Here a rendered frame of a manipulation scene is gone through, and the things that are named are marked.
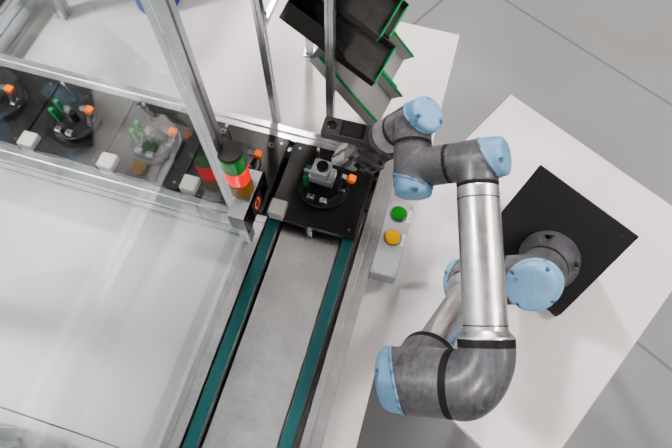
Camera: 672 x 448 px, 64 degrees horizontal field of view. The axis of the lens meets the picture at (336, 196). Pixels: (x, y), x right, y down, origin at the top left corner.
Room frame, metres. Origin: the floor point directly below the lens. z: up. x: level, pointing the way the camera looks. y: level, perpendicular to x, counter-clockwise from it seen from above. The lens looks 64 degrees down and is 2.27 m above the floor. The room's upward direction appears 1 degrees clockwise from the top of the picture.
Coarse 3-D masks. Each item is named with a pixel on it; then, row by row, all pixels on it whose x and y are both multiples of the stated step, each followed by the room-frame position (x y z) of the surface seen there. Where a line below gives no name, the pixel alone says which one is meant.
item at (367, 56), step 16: (288, 0) 0.93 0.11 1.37; (304, 0) 1.01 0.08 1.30; (320, 0) 1.02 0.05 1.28; (288, 16) 0.93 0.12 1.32; (304, 16) 0.91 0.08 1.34; (320, 16) 0.98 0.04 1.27; (336, 16) 0.99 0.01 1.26; (304, 32) 0.91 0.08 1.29; (320, 32) 0.89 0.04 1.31; (336, 32) 0.95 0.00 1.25; (352, 32) 0.96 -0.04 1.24; (320, 48) 0.89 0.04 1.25; (336, 48) 0.87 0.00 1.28; (352, 48) 0.92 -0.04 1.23; (368, 48) 0.93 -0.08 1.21; (384, 48) 0.94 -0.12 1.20; (352, 64) 0.86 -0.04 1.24; (368, 64) 0.89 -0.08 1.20; (384, 64) 0.89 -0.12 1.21; (368, 80) 0.84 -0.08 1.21
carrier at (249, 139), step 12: (228, 132) 0.78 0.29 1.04; (240, 132) 0.83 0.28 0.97; (252, 132) 0.83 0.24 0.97; (252, 144) 0.78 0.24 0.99; (264, 144) 0.79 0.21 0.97; (276, 144) 0.79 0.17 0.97; (288, 144) 0.79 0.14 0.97; (252, 156) 0.74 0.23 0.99; (264, 156) 0.75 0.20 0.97; (276, 156) 0.75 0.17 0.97; (252, 168) 0.70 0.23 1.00; (264, 168) 0.71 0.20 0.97; (276, 168) 0.71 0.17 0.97; (276, 180) 0.68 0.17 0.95; (264, 204) 0.60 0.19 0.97
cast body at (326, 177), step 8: (320, 160) 0.67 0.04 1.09; (304, 168) 0.67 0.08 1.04; (312, 168) 0.65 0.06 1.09; (320, 168) 0.65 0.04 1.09; (328, 168) 0.65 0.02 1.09; (312, 176) 0.64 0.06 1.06; (320, 176) 0.63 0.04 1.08; (328, 176) 0.64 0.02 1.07; (320, 184) 0.63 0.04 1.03; (328, 184) 0.63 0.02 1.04
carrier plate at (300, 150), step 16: (304, 144) 0.79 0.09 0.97; (288, 160) 0.74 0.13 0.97; (304, 160) 0.74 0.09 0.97; (288, 176) 0.69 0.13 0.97; (368, 176) 0.69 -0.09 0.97; (288, 192) 0.64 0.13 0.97; (352, 192) 0.64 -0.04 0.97; (368, 192) 0.65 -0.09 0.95; (288, 208) 0.59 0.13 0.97; (304, 208) 0.59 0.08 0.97; (336, 208) 0.59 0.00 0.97; (352, 208) 0.59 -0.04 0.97; (304, 224) 0.55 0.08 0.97; (320, 224) 0.55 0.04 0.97; (336, 224) 0.55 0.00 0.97; (352, 224) 0.55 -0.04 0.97; (352, 240) 0.51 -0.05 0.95
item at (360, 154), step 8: (368, 136) 0.61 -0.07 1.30; (352, 152) 0.61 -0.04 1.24; (360, 152) 0.60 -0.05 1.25; (368, 152) 0.61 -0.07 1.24; (376, 152) 0.61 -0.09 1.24; (384, 152) 0.58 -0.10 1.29; (352, 160) 0.60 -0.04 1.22; (360, 160) 0.61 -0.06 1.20; (368, 160) 0.59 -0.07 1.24; (376, 160) 0.60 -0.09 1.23; (384, 160) 0.60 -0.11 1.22; (368, 168) 0.59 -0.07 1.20
